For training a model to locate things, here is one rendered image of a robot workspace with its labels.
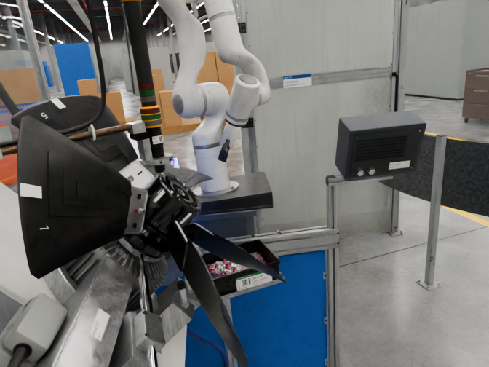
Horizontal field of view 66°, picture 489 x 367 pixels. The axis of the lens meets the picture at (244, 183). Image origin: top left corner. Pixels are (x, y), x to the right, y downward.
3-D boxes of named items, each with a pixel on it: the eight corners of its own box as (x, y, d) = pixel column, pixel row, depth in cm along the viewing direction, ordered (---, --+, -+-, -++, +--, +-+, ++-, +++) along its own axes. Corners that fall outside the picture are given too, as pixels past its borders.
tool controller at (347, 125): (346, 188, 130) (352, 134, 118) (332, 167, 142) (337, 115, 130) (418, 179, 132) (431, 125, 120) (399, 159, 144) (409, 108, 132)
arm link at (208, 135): (187, 148, 149) (175, 87, 143) (222, 138, 161) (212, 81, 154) (205, 149, 140) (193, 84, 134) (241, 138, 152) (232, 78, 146)
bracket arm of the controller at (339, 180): (328, 186, 132) (327, 178, 131) (325, 183, 134) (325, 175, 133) (393, 178, 133) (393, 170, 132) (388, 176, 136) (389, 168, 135)
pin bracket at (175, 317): (145, 328, 84) (172, 302, 83) (150, 314, 90) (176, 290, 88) (165, 344, 85) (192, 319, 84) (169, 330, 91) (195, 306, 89)
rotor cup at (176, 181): (175, 246, 89) (212, 209, 87) (153, 266, 75) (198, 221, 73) (132, 202, 89) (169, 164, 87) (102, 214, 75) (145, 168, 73)
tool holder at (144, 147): (144, 170, 81) (135, 124, 78) (129, 164, 86) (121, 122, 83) (179, 159, 87) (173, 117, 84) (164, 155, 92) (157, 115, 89)
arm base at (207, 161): (191, 188, 161) (183, 146, 156) (234, 180, 164) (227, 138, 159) (195, 201, 143) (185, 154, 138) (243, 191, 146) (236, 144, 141)
